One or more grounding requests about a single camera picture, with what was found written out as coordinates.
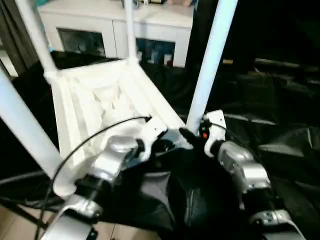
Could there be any white plastic table leg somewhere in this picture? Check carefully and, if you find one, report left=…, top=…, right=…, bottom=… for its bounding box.
left=185, top=0, right=239, bottom=133
left=123, top=0, right=141, bottom=66
left=0, top=70, right=76, bottom=197
left=15, top=0, right=60, bottom=82

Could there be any black cabinet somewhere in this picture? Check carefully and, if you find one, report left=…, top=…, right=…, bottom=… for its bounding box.
left=192, top=0, right=320, bottom=66

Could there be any white plastic table top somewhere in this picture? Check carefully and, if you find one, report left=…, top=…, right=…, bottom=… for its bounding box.
left=44, top=59, right=193, bottom=198

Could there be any black plastic mat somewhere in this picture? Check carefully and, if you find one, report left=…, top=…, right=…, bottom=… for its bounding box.
left=0, top=50, right=320, bottom=240

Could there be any black metal table frame leg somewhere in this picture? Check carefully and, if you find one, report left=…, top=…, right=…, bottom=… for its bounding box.
left=0, top=170, right=53, bottom=228

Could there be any white cabinet with glass doors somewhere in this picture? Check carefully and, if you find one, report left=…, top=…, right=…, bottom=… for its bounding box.
left=37, top=0, right=195, bottom=68

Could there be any grey curtain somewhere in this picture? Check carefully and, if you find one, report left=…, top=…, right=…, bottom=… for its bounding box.
left=0, top=0, right=47, bottom=71

